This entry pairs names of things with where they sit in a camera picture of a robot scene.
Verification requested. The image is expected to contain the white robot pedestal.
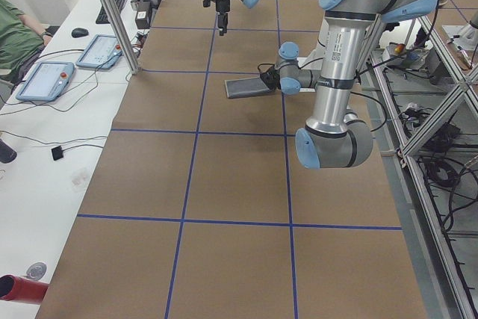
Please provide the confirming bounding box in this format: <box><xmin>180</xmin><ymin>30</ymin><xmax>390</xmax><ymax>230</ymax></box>
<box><xmin>298</xmin><ymin>22</ymin><xmax>355</xmax><ymax>90</ymax></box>

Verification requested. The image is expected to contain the black power box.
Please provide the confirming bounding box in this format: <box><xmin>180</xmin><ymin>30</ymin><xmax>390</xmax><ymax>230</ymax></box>
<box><xmin>135</xmin><ymin>1</ymin><xmax>152</xmax><ymax>30</ymax></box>

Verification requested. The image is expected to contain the pink towel grey edge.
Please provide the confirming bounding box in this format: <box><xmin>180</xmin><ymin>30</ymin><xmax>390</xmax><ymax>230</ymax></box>
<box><xmin>225</xmin><ymin>77</ymin><xmax>275</xmax><ymax>99</ymax></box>

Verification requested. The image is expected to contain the black computer mouse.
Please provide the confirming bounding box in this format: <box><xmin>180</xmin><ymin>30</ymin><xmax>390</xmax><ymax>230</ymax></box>
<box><xmin>71</xmin><ymin>28</ymin><xmax>89</xmax><ymax>38</ymax></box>

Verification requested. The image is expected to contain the black keyboard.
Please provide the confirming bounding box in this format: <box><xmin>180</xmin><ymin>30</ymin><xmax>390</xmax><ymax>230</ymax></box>
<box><xmin>95</xmin><ymin>0</ymin><xmax>129</xmax><ymax>25</ymax></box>

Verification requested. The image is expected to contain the round metal grommet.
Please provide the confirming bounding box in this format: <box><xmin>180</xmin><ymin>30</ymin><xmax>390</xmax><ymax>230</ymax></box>
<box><xmin>25</xmin><ymin>261</ymin><xmax>47</xmax><ymax>281</ymax></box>

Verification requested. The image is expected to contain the person in green shirt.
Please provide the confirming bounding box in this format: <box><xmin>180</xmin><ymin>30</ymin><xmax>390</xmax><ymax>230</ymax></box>
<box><xmin>1</xmin><ymin>0</ymin><xmax>53</xmax><ymax>84</ymax></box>

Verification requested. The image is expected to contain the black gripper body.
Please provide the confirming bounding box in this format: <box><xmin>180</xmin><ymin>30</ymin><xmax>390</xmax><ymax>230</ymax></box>
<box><xmin>215</xmin><ymin>0</ymin><xmax>231</xmax><ymax>15</ymax></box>

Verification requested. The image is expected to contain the near teach pendant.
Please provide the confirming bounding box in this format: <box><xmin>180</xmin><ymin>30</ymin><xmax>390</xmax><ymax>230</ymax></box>
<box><xmin>16</xmin><ymin>61</ymin><xmax>75</xmax><ymax>102</ymax></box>

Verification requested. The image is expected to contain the far teach pendant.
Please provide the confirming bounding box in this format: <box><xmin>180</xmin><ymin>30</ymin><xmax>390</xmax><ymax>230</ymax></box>
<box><xmin>75</xmin><ymin>34</ymin><xmax>122</xmax><ymax>69</ymax></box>

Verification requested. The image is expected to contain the small black square device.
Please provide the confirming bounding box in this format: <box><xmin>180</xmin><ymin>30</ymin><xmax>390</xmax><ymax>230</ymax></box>
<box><xmin>51</xmin><ymin>145</ymin><xmax>64</xmax><ymax>161</ymax></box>

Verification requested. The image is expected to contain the aluminium frame post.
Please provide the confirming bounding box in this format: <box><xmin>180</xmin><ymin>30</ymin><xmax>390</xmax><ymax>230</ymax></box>
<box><xmin>100</xmin><ymin>0</ymin><xmax>139</xmax><ymax>75</ymax></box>

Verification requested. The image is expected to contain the teach pendant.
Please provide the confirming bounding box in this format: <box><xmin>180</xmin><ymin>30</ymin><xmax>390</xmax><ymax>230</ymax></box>
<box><xmin>75</xmin><ymin>34</ymin><xmax>122</xmax><ymax>69</ymax></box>
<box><xmin>16</xmin><ymin>61</ymin><xmax>75</xmax><ymax>102</ymax></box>

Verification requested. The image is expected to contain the red cylinder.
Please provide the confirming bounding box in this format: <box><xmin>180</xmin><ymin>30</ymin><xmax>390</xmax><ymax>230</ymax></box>
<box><xmin>1</xmin><ymin>275</ymin><xmax>49</xmax><ymax>304</ymax></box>

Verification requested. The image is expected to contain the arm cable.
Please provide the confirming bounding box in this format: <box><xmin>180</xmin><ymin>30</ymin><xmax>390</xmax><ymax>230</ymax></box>
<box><xmin>256</xmin><ymin>53</ymin><xmax>408</xmax><ymax>133</ymax></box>

